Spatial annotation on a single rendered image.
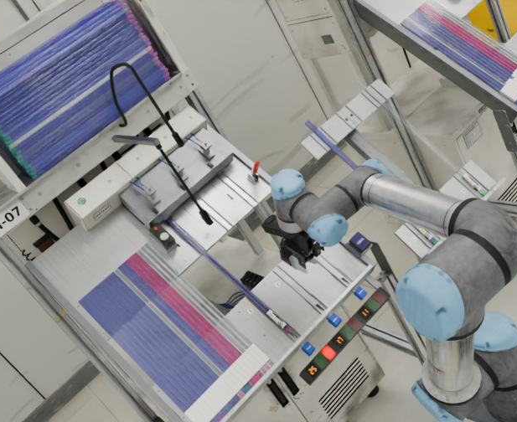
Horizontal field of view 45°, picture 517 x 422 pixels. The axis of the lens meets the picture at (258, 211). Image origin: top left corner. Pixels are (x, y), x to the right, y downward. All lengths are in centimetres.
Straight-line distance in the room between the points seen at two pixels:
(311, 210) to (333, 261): 52
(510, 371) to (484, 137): 137
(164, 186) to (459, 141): 120
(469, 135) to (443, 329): 163
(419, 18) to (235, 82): 164
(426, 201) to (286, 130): 285
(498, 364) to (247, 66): 278
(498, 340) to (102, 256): 107
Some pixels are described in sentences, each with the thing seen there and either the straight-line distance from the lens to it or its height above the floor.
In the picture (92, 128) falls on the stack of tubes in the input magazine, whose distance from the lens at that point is 182.
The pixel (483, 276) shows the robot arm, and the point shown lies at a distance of 101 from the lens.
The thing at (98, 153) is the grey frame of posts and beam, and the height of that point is 134.
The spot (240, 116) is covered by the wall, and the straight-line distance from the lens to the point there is 379.
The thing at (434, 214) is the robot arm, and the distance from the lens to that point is 115.
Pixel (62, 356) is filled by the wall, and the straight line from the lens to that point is 358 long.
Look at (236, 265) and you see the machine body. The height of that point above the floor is 62.
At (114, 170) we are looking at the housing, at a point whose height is 127.
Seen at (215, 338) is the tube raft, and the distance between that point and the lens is 170.
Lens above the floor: 176
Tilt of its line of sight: 26 degrees down
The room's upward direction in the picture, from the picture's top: 32 degrees counter-clockwise
